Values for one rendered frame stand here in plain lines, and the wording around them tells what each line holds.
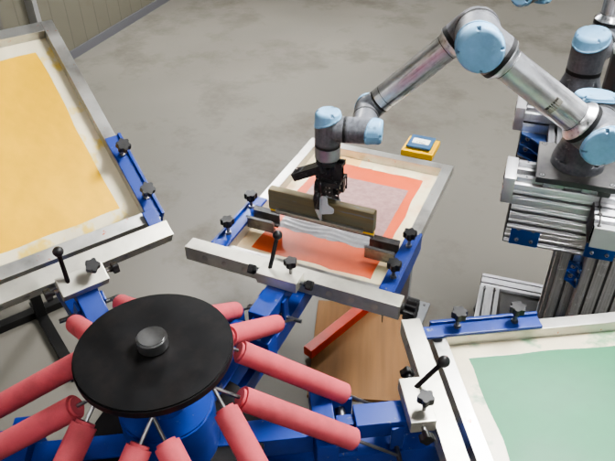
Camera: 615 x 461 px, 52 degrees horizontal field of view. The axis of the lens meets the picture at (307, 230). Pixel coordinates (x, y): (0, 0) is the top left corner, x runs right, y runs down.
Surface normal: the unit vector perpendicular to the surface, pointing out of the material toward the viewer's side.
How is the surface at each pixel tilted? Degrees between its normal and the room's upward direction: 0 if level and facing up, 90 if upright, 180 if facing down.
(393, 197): 0
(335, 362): 0
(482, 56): 85
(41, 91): 32
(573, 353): 0
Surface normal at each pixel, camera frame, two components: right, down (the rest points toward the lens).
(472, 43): -0.25, 0.54
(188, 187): -0.01, -0.80
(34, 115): 0.30, -0.43
